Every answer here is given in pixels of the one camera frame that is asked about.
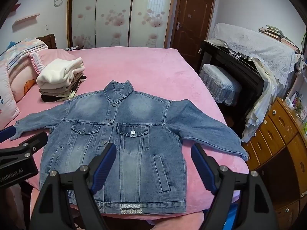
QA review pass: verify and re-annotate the group of toiletry bottles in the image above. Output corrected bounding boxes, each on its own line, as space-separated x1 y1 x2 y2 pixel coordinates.
284 90 307 123

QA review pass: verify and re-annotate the floral folded quilt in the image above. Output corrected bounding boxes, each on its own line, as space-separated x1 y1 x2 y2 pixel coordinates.
0 38 48 75

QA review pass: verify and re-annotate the white folded sweater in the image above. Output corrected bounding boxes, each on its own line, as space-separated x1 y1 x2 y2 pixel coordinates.
36 57 85 89

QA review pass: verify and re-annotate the row of books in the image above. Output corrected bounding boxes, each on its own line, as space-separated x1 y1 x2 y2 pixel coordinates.
258 25 302 53

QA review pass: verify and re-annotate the pink bed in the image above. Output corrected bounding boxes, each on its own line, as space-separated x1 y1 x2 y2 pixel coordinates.
0 47 250 230

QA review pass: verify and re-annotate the floral sliding door wardrobe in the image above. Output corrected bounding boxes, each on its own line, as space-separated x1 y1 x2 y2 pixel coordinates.
67 0 178 50

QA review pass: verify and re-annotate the pink wall shelf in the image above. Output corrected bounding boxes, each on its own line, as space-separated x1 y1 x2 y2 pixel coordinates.
12 13 40 27

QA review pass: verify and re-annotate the white floral pillow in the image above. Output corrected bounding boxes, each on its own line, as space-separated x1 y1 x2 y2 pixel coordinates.
0 62 21 130

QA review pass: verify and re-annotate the cartoon print pillow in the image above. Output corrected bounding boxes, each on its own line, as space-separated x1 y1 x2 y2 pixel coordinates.
7 62 40 102

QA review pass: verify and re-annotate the covered piano stool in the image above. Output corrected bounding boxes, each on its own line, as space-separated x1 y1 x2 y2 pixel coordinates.
199 63 243 106

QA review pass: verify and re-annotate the black piano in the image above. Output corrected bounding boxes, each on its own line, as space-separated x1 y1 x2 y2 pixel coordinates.
198 39 266 131

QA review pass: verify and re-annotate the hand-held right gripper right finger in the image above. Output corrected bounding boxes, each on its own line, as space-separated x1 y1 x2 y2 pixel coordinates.
191 142 280 230

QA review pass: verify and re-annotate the wooden headboard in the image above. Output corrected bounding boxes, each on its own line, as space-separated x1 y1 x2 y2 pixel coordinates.
35 34 58 49

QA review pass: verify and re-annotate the white hanging cloth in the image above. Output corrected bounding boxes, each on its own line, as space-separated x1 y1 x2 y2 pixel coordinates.
241 59 280 143

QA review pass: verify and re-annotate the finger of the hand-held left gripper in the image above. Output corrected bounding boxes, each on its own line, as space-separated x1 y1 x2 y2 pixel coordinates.
0 131 49 160
0 126 16 142

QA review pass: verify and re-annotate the wooden drawer cabinet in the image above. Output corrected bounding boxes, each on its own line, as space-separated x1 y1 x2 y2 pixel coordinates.
242 97 307 230

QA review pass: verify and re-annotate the blue denim jacket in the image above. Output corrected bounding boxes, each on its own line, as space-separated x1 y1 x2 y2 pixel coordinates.
10 80 249 214

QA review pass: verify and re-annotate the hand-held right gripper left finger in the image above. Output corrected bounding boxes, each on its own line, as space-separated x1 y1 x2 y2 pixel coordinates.
29 142 117 230

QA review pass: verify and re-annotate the white lace piano cover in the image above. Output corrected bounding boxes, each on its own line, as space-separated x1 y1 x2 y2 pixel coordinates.
207 23 303 88

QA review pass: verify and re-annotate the brown wooden door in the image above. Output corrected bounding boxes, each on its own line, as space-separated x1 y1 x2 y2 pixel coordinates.
169 0 215 71

